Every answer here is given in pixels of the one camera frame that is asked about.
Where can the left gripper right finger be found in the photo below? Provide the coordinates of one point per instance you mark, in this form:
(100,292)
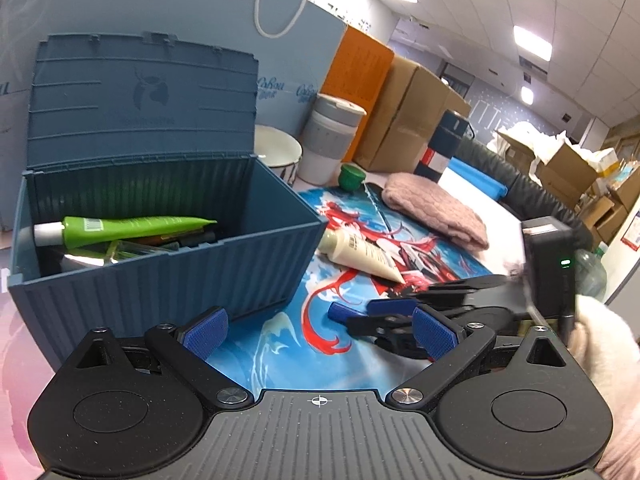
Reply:
(490,404)

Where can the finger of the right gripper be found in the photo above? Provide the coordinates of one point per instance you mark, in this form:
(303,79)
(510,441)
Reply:
(340,313)
(466,286)

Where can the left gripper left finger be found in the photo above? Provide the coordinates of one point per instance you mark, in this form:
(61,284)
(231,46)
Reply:
(133,405)

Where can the right hand in sleeve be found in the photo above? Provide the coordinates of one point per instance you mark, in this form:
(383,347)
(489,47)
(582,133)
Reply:
(603,345)

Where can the cream lotion tube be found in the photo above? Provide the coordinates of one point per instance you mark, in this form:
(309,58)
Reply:
(346,248)

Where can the blue flat case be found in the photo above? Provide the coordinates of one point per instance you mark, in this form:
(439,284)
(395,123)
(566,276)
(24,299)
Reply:
(488,185)

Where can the colourful anime desk mat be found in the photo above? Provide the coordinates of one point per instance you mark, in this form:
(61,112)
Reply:
(287,346)

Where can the pink knitted cloth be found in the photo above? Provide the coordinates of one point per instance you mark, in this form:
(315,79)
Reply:
(426,202)

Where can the green bottle cap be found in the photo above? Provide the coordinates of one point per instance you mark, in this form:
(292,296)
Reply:
(350,178)

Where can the dark blue thermos bottle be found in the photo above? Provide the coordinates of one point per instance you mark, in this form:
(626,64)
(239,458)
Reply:
(442,146)

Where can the green tube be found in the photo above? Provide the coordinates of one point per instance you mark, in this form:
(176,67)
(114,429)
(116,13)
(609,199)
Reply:
(75,232)

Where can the brown cardboard box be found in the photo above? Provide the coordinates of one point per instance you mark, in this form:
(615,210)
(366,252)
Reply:
(405,116)

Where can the blue white ceramic bowl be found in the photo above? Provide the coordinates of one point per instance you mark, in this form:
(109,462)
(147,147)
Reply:
(279,151)

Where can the grey white tumbler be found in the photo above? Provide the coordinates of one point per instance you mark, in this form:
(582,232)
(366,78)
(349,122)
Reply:
(326,137)

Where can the blue container storage box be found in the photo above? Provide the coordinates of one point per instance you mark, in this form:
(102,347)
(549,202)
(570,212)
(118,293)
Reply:
(131,126)

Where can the orange cardboard box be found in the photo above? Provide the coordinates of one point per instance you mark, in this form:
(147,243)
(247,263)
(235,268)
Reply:
(357,75)

